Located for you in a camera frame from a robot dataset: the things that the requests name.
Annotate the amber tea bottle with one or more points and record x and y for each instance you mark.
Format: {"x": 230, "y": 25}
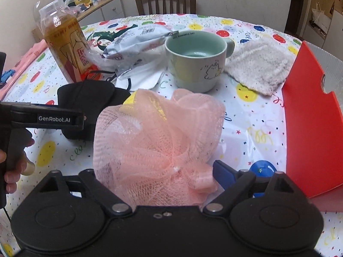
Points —
{"x": 64, "y": 37}

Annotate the pale green mug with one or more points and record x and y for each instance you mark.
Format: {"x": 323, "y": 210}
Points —
{"x": 193, "y": 72}

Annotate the red plastic box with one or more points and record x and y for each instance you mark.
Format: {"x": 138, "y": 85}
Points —
{"x": 308, "y": 125}

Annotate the person's left hand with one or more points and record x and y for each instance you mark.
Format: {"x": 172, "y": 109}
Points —
{"x": 10, "y": 182}

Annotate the white paper bag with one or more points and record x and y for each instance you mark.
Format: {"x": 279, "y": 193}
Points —
{"x": 320, "y": 18}

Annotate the balloon print tablecloth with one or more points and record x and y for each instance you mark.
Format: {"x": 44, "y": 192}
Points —
{"x": 254, "y": 128}

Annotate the silver snack packet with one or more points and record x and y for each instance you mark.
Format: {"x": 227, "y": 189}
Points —
{"x": 134, "y": 42}

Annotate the light wooden shelf cabinet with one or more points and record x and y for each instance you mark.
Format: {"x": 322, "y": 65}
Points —
{"x": 112, "y": 8}

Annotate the white knitted towel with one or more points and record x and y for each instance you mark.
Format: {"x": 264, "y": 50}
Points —
{"x": 257, "y": 64}

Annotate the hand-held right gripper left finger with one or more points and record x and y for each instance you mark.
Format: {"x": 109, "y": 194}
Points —
{"x": 91, "y": 178}

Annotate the pink printed cloth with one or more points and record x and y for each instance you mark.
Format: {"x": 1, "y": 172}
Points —
{"x": 26, "y": 56}

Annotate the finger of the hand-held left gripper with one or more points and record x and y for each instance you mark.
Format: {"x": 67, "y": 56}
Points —
{"x": 79, "y": 120}

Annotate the clear plastic bag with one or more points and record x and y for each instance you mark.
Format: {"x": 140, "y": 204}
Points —
{"x": 144, "y": 75}

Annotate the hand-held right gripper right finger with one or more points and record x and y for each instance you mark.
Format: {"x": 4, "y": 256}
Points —
{"x": 221, "y": 172}

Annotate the blue toy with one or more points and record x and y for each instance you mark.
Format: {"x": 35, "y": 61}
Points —
{"x": 6, "y": 76}

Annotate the black face mask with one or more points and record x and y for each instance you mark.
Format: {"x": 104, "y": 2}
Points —
{"x": 88, "y": 93}

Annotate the pink mesh bath loofah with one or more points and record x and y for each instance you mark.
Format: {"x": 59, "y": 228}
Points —
{"x": 155, "y": 139}

